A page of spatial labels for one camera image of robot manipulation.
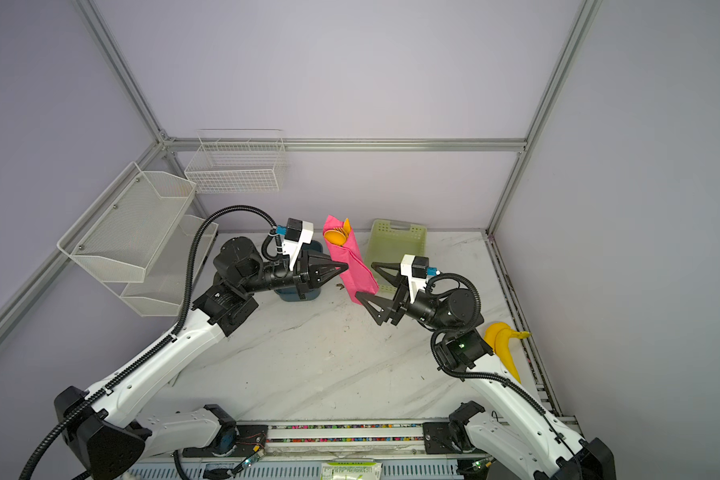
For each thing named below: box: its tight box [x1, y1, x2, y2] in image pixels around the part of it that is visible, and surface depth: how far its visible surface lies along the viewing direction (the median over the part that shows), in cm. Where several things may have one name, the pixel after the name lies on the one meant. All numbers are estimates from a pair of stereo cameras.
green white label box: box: [320, 462, 384, 480], surface depth 67 cm
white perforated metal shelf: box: [56, 161, 219, 317], surface depth 73 cm
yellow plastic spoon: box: [324, 230, 347, 247], surface depth 55 cm
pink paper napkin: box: [323, 215, 379, 306], surface depth 57 cm
